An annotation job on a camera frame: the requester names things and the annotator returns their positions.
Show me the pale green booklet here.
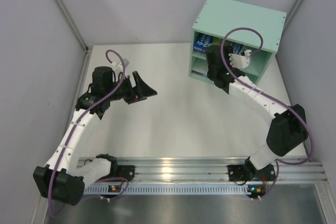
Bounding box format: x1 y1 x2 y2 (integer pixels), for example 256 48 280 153
192 57 208 78

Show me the blue treehouse book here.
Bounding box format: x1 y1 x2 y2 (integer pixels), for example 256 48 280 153
193 34 244 54

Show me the green 104-storey treehouse book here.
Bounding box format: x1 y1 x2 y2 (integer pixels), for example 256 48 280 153
212 37 223 46

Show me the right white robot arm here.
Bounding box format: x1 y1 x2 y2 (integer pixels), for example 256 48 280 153
205 45 308 173

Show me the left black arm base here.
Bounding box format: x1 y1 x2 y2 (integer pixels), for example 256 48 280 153
98 165 135 182

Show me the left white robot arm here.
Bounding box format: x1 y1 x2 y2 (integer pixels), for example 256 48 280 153
33 66 157 206

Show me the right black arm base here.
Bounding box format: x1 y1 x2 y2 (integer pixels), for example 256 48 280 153
227 157 276 185

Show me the mint green wooden shelf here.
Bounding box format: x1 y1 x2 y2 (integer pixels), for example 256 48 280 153
188 0 287 84

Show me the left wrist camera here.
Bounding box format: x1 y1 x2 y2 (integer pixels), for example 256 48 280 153
111 58 130 71

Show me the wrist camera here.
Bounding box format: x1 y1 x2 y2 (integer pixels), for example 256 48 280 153
111 58 130 71
229 49 252 69

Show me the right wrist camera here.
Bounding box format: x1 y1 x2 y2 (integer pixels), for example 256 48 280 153
229 49 252 69

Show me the aluminium mounting rail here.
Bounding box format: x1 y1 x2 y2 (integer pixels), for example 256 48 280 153
118 157 328 184

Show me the perforated cable duct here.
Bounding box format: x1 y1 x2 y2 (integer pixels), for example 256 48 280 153
84 184 265 195

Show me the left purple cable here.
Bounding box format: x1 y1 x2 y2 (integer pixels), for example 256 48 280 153
48 50 130 217

